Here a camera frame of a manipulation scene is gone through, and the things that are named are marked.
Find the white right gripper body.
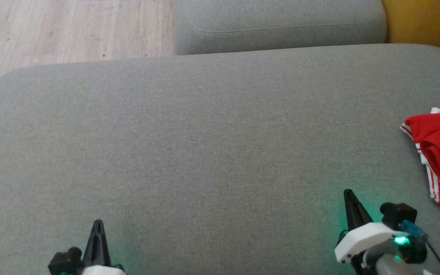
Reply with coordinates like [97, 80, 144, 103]
[335, 222, 400, 275]

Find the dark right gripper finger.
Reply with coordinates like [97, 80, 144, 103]
[343, 189, 373, 232]

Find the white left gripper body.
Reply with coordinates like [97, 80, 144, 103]
[81, 265, 127, 275]

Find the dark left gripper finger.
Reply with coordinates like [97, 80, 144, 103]
[84, 220, 112, 268]

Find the large grey sofa seat cushion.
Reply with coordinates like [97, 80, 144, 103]
[0, 43, 440, 275]

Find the small grey sofa seat cushion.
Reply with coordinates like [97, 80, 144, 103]
[174, 0, 388, 56]

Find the yellow sofa backrest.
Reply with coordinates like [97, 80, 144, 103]
[382, 0, 440, 63]

